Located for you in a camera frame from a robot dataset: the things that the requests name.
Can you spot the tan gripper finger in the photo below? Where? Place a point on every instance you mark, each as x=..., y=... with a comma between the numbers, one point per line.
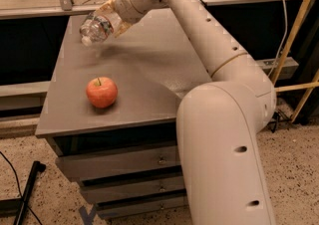
x=119, y=25
x=106, y=8

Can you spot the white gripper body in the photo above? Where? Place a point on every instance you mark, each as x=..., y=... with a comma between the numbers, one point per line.
x=127, y=9

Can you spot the clear plastic water bottle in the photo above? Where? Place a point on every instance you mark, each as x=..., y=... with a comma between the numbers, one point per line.
x=96, y=29

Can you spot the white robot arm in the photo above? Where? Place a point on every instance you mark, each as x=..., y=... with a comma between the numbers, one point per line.
x=217, y=122

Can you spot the red apple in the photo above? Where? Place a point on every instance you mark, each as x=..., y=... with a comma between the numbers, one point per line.
x=101, y=92

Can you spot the grey drawer cabinet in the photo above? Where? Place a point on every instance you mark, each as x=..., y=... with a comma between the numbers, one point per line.
x=154, y=66

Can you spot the top grey drawer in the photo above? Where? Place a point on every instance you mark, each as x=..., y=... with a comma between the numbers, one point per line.
x=120, y=161

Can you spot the grey drawer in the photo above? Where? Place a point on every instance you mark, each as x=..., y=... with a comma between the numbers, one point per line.
x=120, y=161
x=140, y=208
x=101, y=194

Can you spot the middle grey drawer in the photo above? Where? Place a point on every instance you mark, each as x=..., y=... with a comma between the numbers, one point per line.
x=101, y=194

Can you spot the bottom grey drawer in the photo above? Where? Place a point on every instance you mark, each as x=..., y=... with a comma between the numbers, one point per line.
x=140, y=208

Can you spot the black floor stand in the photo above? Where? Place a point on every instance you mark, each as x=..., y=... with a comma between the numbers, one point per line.
x=18, y=207

